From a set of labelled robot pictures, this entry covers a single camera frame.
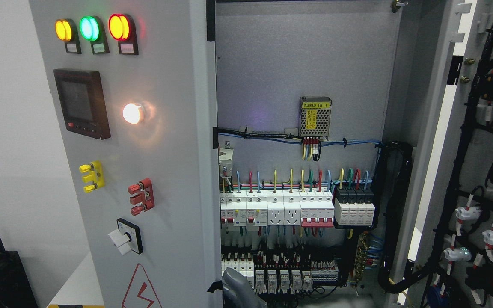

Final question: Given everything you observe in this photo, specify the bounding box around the white glowing indicator light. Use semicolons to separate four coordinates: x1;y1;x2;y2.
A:
122;103;145;124

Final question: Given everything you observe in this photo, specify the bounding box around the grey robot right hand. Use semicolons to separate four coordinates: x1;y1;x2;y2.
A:
222;267;267;308

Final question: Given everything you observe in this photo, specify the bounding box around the white socket and breaker row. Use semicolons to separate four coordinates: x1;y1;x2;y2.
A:
220;188;334;231

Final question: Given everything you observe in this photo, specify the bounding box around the green indicator light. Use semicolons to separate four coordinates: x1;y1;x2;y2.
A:
80;15;102;42

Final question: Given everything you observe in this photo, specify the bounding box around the red terminal post block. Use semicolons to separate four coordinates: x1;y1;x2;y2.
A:
128;178;155;215

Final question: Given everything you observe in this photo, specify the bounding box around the black box on left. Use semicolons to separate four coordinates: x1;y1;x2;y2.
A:
0;237;38;308

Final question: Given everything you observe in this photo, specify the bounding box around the yellow indicator light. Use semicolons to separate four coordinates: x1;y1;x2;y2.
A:
54;19;76;43

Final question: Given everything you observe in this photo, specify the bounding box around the black surge protector module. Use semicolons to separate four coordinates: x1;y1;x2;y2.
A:
333;187;376;229

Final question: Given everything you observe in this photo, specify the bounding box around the black digital power meter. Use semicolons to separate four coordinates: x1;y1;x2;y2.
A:
53;68;111;140

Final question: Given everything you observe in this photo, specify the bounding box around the relay and terminal row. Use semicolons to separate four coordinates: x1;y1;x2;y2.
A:
221;244;340;295

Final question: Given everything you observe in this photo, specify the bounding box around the black wrapped cable harness right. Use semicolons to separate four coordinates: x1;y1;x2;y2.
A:
373;142;414;294

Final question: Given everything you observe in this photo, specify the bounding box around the yellow terminal post block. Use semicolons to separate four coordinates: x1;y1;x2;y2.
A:
79;160;105;193

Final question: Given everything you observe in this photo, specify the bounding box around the red indicator light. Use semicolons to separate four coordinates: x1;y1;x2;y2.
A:
108;13;134;41

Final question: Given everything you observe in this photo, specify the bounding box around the metal mesh power supply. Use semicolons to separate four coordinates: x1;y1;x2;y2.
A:
299;96;332;138

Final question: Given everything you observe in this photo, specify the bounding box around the white rotary selector switch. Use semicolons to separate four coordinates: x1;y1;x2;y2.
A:
108;218;143;255

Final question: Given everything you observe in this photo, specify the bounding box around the grey cabinet door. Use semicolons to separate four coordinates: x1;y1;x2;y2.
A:
30;0;221;308
405;0;493;308

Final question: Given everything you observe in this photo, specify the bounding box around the red triangle warning sticker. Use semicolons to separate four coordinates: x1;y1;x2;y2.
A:
121;264;162;308

